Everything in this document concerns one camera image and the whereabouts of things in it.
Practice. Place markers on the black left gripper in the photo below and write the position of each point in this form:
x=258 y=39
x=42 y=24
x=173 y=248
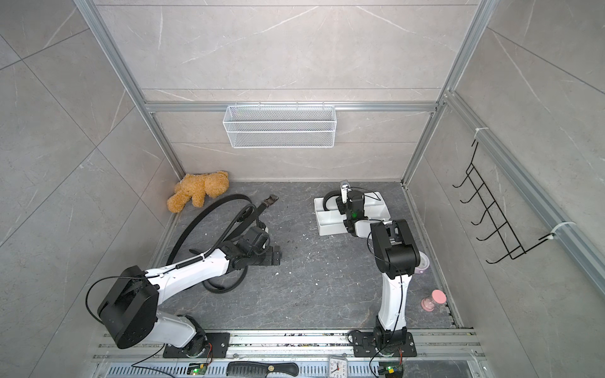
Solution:
x=272 y=260

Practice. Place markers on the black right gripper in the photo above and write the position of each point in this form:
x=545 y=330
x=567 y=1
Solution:
x=343 y=205

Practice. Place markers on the black belt with silver buckle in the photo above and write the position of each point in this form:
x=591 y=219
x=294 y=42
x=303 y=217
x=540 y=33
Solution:
x=328 y=196

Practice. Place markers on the white compartment storage tray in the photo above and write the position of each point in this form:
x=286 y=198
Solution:
x=331 y=221

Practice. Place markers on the black belt with dark buckle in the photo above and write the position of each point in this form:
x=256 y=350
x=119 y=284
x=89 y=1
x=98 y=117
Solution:
x=247 y=217

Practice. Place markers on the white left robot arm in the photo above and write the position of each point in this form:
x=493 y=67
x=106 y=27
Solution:
x=130 y=311

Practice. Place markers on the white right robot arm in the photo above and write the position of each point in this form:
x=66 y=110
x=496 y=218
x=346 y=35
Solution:
x=396 y=254

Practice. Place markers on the brown teddy bear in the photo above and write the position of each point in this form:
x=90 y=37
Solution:
x=195 y=188

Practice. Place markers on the black comb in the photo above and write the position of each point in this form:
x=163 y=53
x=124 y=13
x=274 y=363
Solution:
x=261 y=369

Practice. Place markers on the left green circuit board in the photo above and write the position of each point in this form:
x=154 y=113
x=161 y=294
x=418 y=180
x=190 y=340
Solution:
x=197 y=369

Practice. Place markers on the green circuit board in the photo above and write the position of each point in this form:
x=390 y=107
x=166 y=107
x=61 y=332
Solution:
x=197 y=369
x=390 y=370

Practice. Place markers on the small white clock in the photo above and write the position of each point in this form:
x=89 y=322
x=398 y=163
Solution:
x=338 y=367

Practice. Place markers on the right green circuit board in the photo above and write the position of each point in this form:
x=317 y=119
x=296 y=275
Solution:
x=390 y=370

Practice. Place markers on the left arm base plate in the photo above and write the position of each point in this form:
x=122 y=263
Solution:
x=214 y=344

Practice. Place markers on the white wire mesh basket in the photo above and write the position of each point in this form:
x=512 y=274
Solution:
x=282 y=126

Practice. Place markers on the black wire hook rack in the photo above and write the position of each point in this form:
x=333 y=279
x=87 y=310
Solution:
x=494 y=215

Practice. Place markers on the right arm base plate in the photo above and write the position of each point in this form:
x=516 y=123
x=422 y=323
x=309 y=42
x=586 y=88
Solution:
x=365 y=346

